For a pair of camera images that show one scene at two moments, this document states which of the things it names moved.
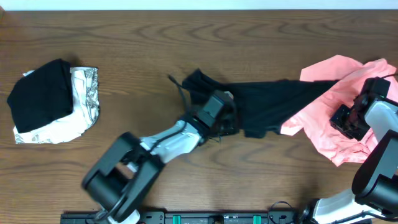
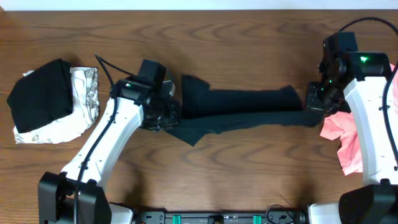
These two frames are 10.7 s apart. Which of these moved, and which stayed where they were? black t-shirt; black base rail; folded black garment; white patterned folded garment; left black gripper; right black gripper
Moved: right black gripper; black t-shirt; left black gripper
Stayed: black base rail; white patterned folded garment; folded black garment
